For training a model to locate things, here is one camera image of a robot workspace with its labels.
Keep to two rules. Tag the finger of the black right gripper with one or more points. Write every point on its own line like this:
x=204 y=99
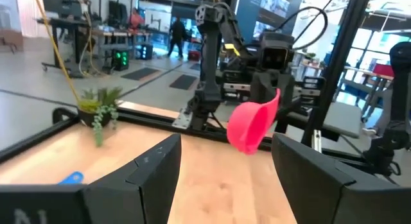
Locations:
x=258 y=87
x=288 y=87

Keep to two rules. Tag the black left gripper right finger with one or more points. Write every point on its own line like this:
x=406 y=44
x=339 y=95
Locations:
x=321 y=192

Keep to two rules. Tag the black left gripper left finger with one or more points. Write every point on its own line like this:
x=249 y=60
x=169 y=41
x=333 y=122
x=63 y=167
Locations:
x=128 y=201

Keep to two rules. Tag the red measuring cup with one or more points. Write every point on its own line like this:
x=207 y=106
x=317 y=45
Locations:
x=247 y=127

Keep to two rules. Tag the small blue measuring cup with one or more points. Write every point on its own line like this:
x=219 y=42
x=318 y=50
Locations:
x=73 y=178

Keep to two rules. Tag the black idle robot arm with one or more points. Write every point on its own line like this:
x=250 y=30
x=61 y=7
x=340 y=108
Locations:
x=399 y=89

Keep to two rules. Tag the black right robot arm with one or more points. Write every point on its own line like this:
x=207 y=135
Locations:
x=210 y=73

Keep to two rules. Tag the yellow tag on gripper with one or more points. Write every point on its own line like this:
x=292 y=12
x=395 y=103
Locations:
x=232 y=48

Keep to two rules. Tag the plain black floor mat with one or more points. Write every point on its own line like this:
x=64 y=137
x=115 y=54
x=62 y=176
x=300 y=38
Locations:
x=183 y=81
x=139 y=74

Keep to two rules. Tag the grey desk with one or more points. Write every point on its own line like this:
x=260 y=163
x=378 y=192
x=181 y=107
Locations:
x=343 y=119

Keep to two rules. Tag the person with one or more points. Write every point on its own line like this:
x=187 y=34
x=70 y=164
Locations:
x=177 y=34
x=136 y=20

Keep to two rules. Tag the red box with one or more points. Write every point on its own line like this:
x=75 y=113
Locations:
x=383 y=70

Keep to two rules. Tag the potted succulent plant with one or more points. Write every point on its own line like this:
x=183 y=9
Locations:
x=96 y=105

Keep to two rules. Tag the black equipment desk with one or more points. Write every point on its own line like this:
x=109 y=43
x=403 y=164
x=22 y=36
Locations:
x=64 y=23

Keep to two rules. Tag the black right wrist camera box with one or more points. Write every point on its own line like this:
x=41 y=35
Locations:
x=276 y=57

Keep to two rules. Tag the black aluminium table frame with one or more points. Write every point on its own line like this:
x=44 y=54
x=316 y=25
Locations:
x=338 y=57

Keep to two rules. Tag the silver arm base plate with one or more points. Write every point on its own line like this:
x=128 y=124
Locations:
x=183 y=119

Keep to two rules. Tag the blue display wall panel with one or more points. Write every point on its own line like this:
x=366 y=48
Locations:
x=247 y=12

